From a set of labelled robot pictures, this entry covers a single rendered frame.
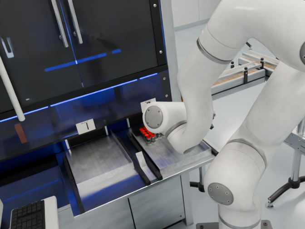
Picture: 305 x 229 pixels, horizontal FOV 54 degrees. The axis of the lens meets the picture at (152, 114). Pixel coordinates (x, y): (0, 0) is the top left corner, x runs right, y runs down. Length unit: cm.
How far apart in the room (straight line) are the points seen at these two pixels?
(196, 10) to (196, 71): 638
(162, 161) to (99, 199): 33
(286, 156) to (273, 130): 220
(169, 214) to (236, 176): 141
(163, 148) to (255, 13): 100
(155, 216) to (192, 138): 134
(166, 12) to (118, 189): 83
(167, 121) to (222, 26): 29
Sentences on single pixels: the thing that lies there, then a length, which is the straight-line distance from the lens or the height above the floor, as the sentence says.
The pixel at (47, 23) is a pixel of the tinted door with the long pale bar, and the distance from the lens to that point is 135.
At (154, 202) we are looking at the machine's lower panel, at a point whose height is 35.
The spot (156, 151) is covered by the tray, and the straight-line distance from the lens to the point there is 146.
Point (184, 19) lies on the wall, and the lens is 693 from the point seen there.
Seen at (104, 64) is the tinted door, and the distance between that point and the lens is 143.
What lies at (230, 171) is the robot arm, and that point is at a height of 128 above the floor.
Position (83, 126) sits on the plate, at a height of 103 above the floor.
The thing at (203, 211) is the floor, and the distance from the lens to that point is 236.
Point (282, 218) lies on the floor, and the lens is 236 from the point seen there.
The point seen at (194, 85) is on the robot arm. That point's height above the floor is 146.
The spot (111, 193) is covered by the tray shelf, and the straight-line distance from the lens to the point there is 130.
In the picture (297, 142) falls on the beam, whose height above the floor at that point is 50.
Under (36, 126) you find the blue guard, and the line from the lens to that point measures 147.
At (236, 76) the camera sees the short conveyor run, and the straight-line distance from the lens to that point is 204.
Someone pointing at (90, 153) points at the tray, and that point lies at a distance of 156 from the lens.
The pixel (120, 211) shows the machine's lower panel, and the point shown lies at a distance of 190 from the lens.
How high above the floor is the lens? 175
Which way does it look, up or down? 29 degrees down
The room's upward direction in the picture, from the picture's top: 9 degrees counter-clockwise
